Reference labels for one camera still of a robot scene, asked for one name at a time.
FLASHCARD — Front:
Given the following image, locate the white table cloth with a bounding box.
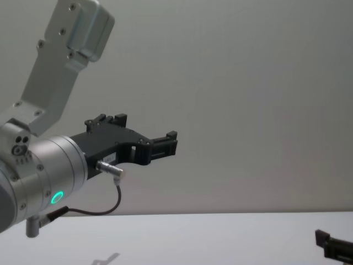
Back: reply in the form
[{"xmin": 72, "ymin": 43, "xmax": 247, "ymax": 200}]
[{"xmin": 0, "ymin": 211, "xmax": 353, "ymax": 265}]

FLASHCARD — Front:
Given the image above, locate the thin dark gripper cable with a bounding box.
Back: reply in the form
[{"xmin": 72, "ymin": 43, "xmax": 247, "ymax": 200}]
[{"xmin": 38, "ymin": 160, "xmax": 129, "ymax": 226}]

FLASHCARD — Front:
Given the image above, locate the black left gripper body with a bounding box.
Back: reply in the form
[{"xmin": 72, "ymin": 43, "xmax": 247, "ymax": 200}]
[{"xmin": 68, "ymin": 123, "xmax": 145, "ymax": 181}]

